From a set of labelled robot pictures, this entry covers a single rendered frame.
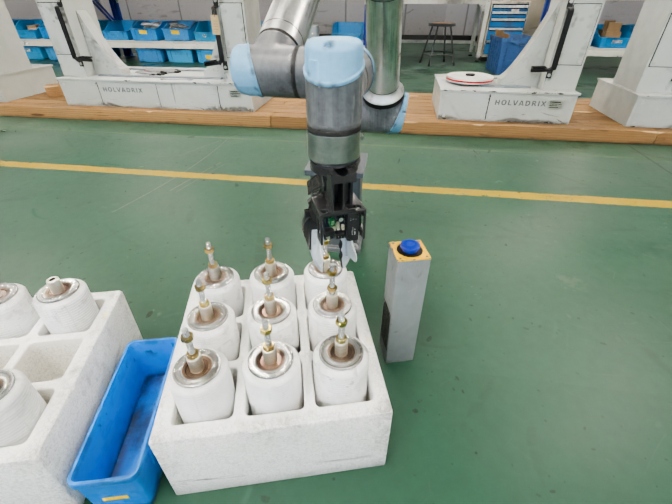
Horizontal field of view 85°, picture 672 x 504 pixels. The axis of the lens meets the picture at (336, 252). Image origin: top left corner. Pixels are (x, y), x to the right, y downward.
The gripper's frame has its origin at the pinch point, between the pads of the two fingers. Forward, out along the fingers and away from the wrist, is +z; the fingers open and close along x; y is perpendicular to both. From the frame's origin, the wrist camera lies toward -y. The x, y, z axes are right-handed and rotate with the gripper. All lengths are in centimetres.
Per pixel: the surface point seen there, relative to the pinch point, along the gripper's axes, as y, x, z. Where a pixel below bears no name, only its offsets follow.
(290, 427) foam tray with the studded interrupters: 18.8, -12.1, 17.6
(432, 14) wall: -733, 410, -8
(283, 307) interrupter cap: -0.8, -9.4, 9.8
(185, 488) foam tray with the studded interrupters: 16.0, -31.6, 32.7
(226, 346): 1.5, -21.0, 14.7
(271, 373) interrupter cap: 13.7, -13.7, 9.8
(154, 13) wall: -979, -131, -6
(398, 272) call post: -1.2, 14.5, 6.6
